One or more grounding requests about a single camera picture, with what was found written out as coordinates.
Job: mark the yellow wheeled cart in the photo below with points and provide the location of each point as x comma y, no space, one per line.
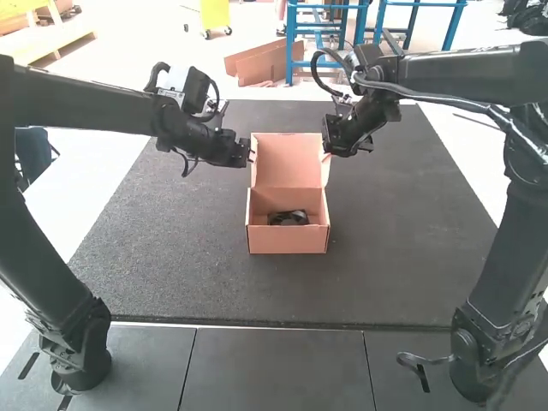
214,13

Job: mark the blue metal frame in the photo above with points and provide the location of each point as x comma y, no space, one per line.
454,21
293,43

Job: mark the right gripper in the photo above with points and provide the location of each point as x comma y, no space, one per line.
355,128

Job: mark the wooden pallet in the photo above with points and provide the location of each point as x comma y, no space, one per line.
43,47

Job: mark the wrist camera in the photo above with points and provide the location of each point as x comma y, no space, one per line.
194,90
342,103

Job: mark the brown cardboard sheets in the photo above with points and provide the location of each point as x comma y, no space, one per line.
265,57

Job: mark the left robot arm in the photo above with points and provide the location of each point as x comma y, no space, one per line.
43,94

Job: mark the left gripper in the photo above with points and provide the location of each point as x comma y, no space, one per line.
231,150

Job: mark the black mat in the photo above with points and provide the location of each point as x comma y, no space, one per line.
171,240

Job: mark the cardboard box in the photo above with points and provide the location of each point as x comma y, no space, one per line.
284,237

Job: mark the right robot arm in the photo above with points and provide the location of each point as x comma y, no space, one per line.
514,257

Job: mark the dark base panel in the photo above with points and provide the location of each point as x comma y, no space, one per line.
141,368
411,385
274,372

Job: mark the black square fan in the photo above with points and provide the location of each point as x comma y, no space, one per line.
287,217

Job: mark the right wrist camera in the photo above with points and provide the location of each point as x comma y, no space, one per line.
342,103

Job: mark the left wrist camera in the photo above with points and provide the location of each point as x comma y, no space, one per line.
194,90

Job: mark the person's legs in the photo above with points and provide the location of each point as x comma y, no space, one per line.
281,17

